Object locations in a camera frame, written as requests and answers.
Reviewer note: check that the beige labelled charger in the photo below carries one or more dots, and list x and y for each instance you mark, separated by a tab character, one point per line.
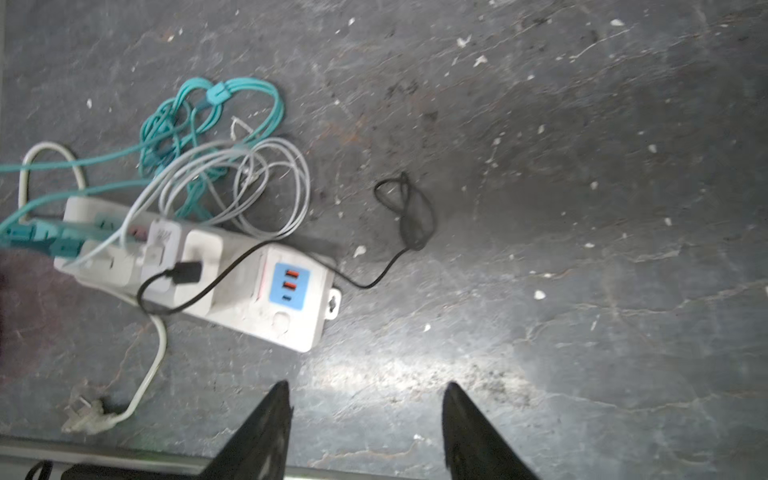
113	267

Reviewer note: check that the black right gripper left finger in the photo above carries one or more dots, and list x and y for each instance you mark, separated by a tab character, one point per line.
258	449

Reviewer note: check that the white square charger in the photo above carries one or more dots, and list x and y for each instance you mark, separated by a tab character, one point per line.
213	252

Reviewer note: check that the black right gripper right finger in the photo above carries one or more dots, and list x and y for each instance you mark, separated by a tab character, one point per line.
473	448

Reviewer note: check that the teal charger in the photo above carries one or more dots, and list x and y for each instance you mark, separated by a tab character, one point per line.
66	239
22	236

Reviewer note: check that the white charger with label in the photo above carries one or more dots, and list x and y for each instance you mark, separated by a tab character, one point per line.
161	250

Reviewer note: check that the white multicolour power strip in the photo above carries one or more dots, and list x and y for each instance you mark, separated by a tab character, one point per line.
277	293

